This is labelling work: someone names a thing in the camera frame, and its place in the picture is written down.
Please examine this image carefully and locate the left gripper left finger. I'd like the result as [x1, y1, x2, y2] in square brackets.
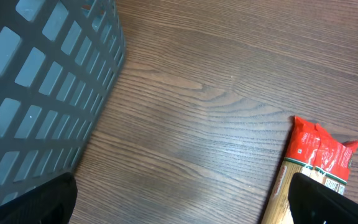
[0, 172, 78, 224]

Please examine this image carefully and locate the grey plastic shopping basket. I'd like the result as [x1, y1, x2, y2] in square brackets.
[0, 0, 126, 206]

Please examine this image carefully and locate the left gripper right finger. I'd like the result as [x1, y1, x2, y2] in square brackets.
[288, 173, 358, 224]

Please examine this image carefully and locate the orange pasta packet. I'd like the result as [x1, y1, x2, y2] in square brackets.
[262, 116, 358, 223]

